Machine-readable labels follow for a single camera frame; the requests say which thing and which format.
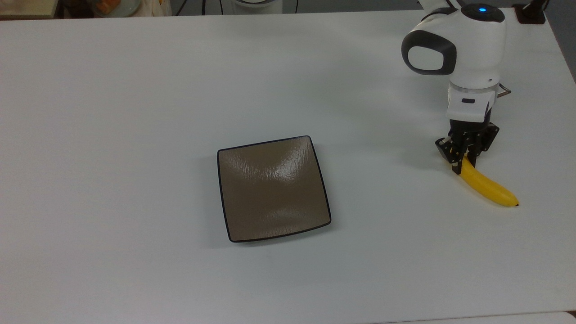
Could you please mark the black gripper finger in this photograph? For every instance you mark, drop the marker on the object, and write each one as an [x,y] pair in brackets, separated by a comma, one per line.
[483,141]
[453,150]

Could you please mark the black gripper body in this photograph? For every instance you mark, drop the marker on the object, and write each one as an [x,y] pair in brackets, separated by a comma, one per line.
[470,128]

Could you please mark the yellow banana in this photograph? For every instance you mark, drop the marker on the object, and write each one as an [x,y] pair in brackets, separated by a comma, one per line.
[488,185]

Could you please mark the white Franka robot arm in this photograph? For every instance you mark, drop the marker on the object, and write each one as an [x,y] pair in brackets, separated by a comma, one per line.
[472,49]

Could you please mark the square brown ceramic plate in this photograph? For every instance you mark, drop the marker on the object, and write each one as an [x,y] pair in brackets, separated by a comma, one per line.
[274,189]

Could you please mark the light wooden board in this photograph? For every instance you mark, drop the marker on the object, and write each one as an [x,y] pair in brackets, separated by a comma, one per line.
[27,6]

